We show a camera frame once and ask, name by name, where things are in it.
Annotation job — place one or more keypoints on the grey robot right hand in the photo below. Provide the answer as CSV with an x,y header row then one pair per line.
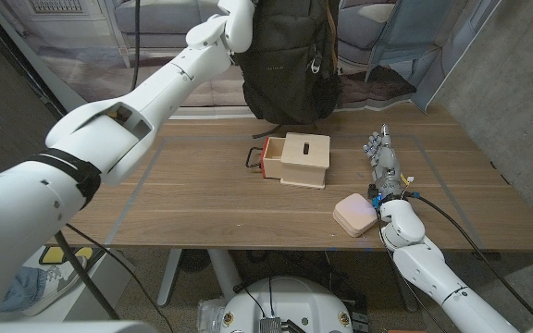
x,y
384,162

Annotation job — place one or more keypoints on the black backpack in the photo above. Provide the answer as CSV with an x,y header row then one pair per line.
x,y
289,69

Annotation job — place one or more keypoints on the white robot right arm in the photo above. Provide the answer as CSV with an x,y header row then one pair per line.
x,y
433,273

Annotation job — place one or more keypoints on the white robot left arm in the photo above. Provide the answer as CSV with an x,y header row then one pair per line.
x,y
109,139

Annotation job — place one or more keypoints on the pink jewelry box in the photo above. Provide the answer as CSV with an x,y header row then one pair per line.
x,y
354,213

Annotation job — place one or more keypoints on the light wooden box with slot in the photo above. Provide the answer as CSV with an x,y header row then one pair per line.
x,y
306,159

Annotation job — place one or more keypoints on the wooden drawer with red front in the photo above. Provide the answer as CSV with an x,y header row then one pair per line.
x,y
273,159

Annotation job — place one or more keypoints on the grey table leg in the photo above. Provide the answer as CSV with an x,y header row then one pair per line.
x,y
407,296

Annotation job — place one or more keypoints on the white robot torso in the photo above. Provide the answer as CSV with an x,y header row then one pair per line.
x,y
289,300

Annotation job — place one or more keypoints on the white table leg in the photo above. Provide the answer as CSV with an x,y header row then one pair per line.
x,y
169,277
225,273

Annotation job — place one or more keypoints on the printed living room backdrop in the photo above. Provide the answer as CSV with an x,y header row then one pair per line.
x,y
178,78

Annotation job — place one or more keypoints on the clear plastic container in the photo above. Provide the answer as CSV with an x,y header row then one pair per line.
x,y
208,314

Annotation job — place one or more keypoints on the white sneaker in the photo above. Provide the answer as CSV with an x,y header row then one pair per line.
x,y
58,284

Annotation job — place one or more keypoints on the person's blue jeans leg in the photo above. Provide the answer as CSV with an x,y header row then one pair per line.
x,y
23,287

